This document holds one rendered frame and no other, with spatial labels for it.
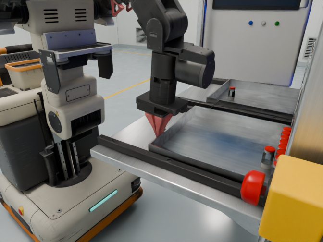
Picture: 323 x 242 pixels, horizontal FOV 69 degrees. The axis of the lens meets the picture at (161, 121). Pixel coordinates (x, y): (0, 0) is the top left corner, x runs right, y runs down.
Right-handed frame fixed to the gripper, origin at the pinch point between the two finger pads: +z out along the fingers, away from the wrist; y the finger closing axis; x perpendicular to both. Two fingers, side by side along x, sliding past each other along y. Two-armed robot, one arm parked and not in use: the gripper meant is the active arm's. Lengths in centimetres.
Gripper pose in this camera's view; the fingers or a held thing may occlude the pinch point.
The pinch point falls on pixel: (159, 134)
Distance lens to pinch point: 56.5
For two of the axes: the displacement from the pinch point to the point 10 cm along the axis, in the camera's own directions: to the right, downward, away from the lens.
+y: 8.5, 3.1, -4.2
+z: -0.8, 8.7, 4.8
